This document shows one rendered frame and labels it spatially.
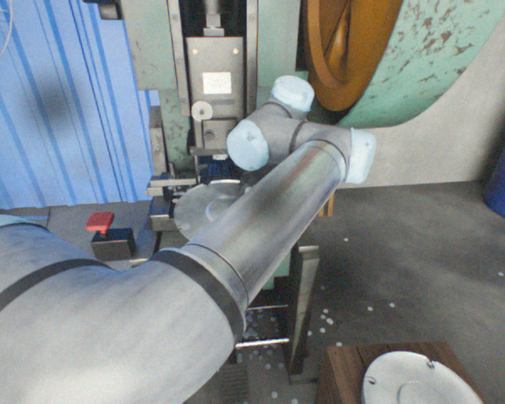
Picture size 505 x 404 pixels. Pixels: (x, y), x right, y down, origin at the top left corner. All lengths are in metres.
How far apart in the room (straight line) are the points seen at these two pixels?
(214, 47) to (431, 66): 0.48
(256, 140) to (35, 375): 0.37
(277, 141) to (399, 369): 0.77
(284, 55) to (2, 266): 0.73
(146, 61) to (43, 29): 1.44
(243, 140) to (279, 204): 0.20
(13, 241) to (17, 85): 2.12
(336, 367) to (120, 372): 0.89
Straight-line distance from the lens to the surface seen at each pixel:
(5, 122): 2.46
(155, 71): 0.84
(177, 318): 0.21
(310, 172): 0.36
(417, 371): 1.08
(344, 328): 1.59
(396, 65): 0.69
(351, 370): 1.06
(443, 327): 1.77
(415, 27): 0.66
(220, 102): 0.89
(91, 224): 0.90
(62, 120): 2.35
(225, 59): 0.87
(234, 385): 1.21
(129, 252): 0.93
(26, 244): 0.28
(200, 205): 0.84
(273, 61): 0.84
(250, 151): 0.49
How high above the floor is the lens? 1.23
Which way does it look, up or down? 32 degrees down
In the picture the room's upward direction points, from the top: straight up
